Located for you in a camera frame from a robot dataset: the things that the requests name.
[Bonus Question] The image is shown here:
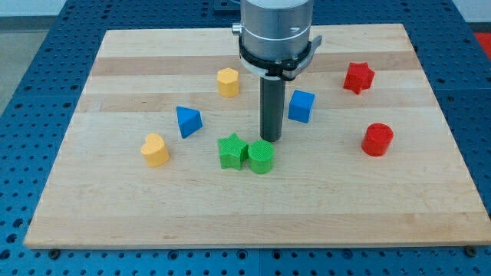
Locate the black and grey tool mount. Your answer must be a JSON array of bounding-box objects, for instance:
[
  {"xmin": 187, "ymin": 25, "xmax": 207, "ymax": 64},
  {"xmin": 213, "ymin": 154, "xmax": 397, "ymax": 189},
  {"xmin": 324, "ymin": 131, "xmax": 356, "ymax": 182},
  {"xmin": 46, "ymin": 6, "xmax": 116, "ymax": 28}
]
[{"xmin": 238, "ymin": 35, "xmax": 322, "ymax": 81}]

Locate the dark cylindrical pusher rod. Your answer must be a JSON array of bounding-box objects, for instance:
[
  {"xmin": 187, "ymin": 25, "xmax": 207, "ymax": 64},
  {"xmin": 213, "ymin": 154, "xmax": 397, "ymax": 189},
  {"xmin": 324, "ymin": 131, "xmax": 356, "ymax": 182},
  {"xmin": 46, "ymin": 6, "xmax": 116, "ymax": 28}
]
[{"xmin": 260, "ymin": 78, "xmax": 285, "ymax": 142}]

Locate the blue cube block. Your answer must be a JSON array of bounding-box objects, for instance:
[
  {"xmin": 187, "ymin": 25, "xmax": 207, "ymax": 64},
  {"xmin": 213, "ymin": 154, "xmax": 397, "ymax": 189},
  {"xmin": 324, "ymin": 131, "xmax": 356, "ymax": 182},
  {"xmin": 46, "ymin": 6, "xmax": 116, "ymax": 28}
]
[{"xmin": 288, "ymin": 90, "xmax": 315, "ymax": 123}]

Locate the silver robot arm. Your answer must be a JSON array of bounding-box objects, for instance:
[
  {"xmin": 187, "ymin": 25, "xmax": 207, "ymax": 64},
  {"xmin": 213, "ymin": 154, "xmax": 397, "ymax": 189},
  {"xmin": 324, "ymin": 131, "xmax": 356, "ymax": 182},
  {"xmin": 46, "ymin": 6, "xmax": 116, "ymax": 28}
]
[{"xmin": 232, "ymin": 0, "xmax": 322, "ymax": 142}]

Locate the yellow hexagonal block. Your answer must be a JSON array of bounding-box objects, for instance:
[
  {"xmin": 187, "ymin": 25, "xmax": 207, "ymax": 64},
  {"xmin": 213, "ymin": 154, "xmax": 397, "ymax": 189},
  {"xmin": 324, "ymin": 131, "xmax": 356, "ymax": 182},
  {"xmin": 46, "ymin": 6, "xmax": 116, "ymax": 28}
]
[{"xmin": 217, "ymin": 67, "xmax": 239, "ymax": 97}]

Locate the green cylinder block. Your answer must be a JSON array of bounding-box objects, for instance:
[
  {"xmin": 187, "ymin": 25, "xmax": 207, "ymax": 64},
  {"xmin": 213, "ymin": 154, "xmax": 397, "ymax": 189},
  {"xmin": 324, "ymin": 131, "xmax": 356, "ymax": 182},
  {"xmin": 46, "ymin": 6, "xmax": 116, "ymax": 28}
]
[{"xmin": 248, "ymin": 140, "xmax": 275, "ymax": 174}]

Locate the red star block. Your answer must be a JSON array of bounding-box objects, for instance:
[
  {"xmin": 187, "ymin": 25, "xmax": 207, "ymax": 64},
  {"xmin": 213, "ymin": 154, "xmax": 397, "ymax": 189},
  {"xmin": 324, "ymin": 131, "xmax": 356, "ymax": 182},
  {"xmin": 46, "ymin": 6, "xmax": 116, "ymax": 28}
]
[{"xmin": 343, "ymin": 62, "xmax": 375, "ymax": 94}]

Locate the green star block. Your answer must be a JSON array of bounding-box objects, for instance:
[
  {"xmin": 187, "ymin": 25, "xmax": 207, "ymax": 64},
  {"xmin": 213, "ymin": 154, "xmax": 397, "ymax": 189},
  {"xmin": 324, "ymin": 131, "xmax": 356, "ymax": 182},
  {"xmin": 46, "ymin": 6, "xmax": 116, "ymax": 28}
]
[{"xmin": 218, "ymin": 133, "xmax": 249, "ymax": 170}]

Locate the blue triangular prism block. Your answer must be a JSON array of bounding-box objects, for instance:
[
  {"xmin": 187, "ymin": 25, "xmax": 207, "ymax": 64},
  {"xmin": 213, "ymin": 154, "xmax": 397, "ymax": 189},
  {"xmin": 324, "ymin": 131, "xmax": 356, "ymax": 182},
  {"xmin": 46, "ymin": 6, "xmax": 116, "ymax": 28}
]
[{"xmin": 176, "ymin": 106, "xmax": 203, "ymax": 139}]

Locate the red cylinder block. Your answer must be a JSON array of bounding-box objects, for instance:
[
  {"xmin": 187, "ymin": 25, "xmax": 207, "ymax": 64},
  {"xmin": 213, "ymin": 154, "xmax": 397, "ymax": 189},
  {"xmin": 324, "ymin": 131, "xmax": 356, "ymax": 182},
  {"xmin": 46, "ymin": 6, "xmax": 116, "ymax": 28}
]
[{"xmin": 361, "ymin": 123, "xmax": 394, "ymax": 156}]

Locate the light wooden board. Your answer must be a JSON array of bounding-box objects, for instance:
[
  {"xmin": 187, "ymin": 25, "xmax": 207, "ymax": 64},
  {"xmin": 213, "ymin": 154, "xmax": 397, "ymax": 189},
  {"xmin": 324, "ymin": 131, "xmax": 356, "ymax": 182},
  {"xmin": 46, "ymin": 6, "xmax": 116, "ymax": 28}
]
[{"xmin": 24, "ymin": 24, "xmax": 490, "ymax": 250}]

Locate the yellow heart block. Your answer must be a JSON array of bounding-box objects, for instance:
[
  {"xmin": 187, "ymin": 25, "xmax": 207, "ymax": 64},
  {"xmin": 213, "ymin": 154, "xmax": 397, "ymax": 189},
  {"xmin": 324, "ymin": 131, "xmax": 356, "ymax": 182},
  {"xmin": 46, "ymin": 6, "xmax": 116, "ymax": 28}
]
[{"xmin": 140, "ymin": 133, "xmax": 170, "ymax": 167}]

